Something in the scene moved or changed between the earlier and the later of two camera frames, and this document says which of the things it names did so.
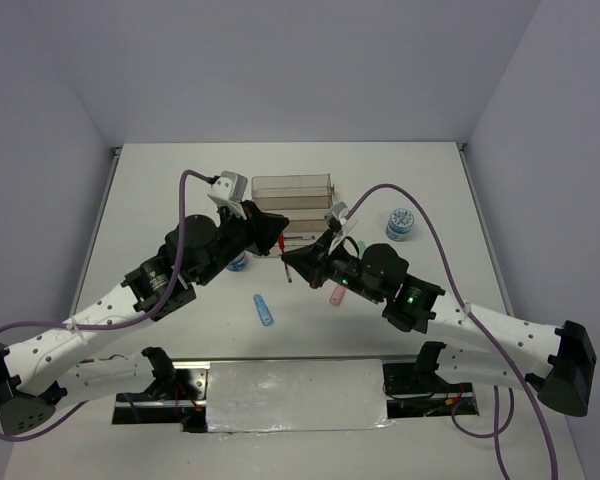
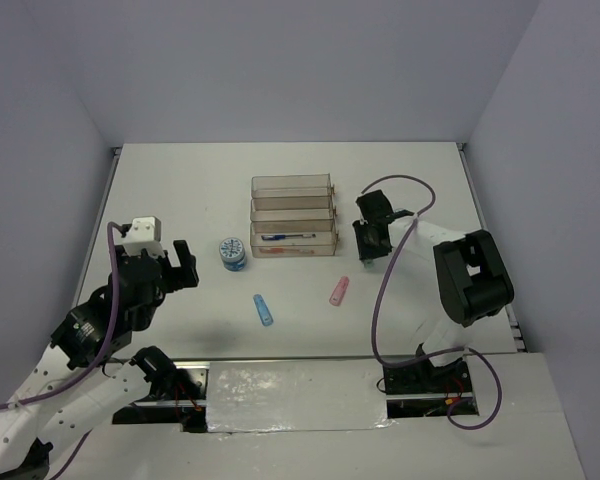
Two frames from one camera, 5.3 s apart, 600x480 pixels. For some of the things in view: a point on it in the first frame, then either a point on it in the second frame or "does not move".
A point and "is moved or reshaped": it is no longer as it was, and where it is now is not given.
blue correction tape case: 263,310 does not move
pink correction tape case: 337,295 does not move
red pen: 288,272 is moved or reshaped
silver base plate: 285,395 does not move
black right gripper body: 340,266 -> 366,246
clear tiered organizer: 304,200 does not move
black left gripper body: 238,235 -> 145,317
